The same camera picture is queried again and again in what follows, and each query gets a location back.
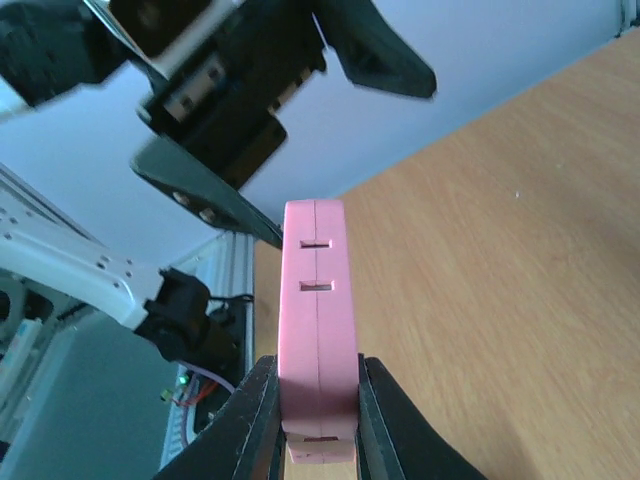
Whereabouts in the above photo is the pink cube plug adapter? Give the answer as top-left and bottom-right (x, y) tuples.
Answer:
(277, 199), (359, 464)

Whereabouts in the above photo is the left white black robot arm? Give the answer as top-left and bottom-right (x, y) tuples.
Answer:
(1, 1), (437, 370)

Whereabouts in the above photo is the blue slotted cable duct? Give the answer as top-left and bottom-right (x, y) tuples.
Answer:
(159, 404), (197, 469)

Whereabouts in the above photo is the left small circuit board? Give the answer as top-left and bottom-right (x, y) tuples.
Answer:
(159, 372), (200, 407)

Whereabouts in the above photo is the aluminium front rail frame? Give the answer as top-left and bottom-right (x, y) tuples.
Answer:
(0, 164), (257, 381)

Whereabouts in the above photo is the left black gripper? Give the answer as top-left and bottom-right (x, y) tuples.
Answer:
(130, 0), (437, 249)

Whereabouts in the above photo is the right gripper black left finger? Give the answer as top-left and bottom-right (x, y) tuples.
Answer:
(158, 355), (281, 480)

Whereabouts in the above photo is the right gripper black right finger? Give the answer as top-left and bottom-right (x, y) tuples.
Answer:
(356, 355), (485, 480)

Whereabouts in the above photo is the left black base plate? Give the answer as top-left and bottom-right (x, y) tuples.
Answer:
(190, 294), (253, 434)

